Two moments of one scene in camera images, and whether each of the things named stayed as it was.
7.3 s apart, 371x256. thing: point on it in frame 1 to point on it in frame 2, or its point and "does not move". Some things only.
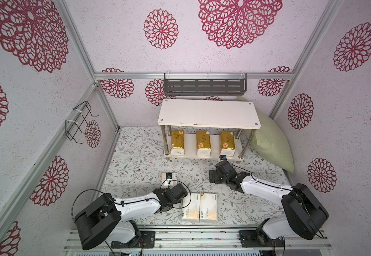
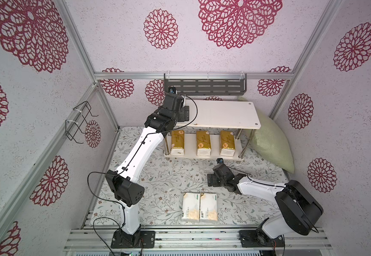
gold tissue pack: (227, 143) does not move
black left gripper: (160, 190) to (183, 113)
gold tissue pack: (203, 144) does not move
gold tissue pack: (177, 144) does not move
